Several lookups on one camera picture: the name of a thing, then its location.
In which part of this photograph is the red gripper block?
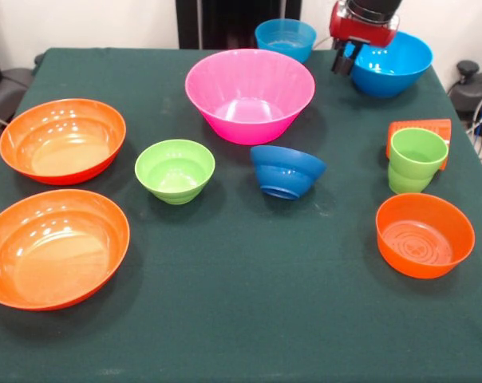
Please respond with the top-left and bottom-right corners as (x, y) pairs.
(329, 0), (401, 77)

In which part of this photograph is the large light blue bowl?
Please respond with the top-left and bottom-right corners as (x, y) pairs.
(350, 30), (434, 100)

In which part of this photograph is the small light blue bowl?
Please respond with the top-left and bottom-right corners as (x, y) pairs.
(254, 18), (318, 64)

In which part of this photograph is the orange cup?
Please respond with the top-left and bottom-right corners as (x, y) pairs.
(385, 118), (452, 171)

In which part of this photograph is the large pink bowl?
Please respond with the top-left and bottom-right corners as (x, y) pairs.
(184, 48), (317, 146)

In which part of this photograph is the dark blue bowl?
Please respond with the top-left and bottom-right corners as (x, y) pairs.
(250, 144), (328, 201)

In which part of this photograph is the green cup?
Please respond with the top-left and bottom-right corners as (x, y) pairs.
(387, 127), (449, 195)

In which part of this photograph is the dark grey floor base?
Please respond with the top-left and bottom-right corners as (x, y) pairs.
(0, 53), (46, 117)
(448, 59), (482, 120)

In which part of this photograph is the green bowl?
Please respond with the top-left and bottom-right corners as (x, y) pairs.
(134, 139), (216, 206)

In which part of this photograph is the dark green tablecloth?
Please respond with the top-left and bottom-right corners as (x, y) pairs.
(0, 47), (482, 383)

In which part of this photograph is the small orange bowl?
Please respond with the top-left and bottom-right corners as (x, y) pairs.
(375, 192), (476, 280)

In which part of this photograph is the large orange bowl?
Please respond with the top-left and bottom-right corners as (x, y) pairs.
(0, 188), (131, 312)
(0, 98), (127, 186)

